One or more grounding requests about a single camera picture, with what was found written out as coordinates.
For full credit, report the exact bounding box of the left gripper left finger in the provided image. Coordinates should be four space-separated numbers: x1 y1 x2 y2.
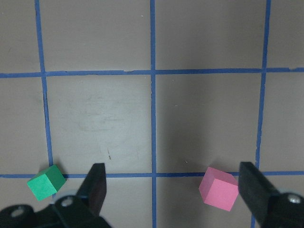
0 163 111 228

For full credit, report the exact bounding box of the pink cube centre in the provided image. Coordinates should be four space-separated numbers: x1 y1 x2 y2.
199 167 239 211

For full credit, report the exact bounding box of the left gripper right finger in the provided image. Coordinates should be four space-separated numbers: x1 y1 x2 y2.
238 161 304 228

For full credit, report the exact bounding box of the green cube near left arm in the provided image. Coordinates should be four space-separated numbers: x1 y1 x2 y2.
27 164 66 201

